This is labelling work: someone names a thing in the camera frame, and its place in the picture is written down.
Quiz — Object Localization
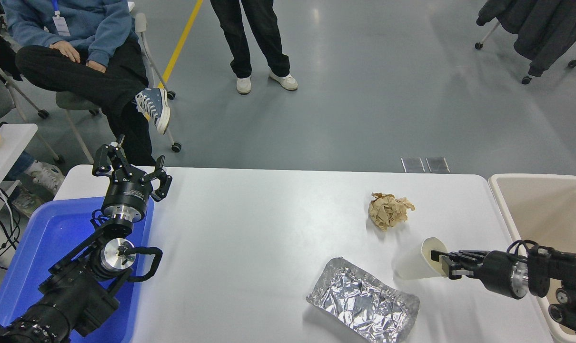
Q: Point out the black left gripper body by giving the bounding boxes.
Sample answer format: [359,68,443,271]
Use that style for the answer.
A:
[102,177,153,213]

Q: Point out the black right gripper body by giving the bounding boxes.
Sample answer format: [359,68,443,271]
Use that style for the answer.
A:
[477,250,516,299]

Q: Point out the white paper cup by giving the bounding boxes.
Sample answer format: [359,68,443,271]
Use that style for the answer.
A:
[394,237,449,281]

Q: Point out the crumpled tan paper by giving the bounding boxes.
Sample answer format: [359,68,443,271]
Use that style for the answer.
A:
[368,192,416,232]

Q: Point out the seated person's right hand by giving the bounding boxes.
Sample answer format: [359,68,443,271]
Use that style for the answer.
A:
[49,40,81,63]

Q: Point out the person in white sneakers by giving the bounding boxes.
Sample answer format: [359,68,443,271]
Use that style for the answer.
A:
[0,112,66,218]

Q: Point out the large pale bin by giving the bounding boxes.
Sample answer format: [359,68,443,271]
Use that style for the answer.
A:
[488,173,576,343]

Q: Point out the blue plastic tray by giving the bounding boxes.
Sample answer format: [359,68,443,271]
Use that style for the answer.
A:
[0,196,155,343]

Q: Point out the seated person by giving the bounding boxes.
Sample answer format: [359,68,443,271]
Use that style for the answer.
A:
[2,0,172,167]

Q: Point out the clear floor plate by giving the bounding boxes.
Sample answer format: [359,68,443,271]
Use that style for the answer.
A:
[401,157,426,174]
[426,157,451,174]

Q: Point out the silver foil tray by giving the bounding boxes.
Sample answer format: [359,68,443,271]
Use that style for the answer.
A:
[306,257,421,343]

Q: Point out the white side table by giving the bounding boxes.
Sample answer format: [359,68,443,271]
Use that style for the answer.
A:
[0,123,39,206]

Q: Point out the white id badge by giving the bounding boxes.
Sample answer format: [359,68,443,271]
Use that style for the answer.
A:
[51,0,72,37]

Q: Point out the black bag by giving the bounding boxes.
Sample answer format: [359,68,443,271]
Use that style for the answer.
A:
[0,30,23,81]

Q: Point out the standing person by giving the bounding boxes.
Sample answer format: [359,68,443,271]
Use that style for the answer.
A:
[210,0,298,95]

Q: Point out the wheeled garment rack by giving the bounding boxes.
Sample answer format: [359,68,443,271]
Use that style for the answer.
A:
[475,21,576,96]

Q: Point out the dark jackets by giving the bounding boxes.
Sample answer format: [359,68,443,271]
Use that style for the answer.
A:
[476,0,576,77]

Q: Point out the black cable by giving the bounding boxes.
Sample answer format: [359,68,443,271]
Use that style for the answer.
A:
[0,178,22,271]

